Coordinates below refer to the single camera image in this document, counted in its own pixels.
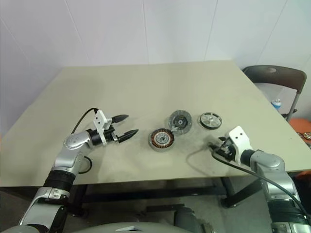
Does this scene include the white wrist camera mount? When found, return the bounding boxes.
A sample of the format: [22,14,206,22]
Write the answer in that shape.
[93,109,113,147]
[228,126,254,166]

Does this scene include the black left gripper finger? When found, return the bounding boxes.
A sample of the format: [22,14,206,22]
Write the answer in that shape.
[111,114,129,124]
[118,129,139,143]

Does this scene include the grey robot torso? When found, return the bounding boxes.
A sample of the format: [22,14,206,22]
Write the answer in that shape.
[0,219,176,233]

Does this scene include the small round metal parts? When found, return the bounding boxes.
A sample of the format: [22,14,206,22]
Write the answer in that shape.
[297,132,311,147]

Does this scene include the orange object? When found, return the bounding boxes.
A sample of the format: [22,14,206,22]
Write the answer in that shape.
[290,118,311,136]

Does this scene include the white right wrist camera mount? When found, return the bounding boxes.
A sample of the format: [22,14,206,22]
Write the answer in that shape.
[228,126,254,166]

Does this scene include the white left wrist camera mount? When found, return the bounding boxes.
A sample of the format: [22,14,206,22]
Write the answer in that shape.
[93,109,113,147]

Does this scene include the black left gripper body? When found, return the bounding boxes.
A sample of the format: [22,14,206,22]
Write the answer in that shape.
[104,116,122,144]

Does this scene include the silver spoked rotor black rim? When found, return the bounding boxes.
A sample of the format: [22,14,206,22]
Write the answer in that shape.
[199,112,223,131]

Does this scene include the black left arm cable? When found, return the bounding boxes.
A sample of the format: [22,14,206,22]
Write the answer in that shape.
[71,108,99,174]

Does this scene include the dark rounded grey shape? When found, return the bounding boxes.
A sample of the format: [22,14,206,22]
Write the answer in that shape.
[173,206,205,233]

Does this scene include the black metal table frame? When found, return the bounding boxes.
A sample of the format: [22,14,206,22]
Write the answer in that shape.
[65,176,268,217]

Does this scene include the dark folding chair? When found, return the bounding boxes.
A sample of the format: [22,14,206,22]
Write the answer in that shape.
[242,65,308,122]

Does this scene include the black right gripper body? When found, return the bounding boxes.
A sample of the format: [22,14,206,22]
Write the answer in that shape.
[217,138,241,163]

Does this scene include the grey motor housing copper windings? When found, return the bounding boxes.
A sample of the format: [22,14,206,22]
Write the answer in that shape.
[148,128,176,152]

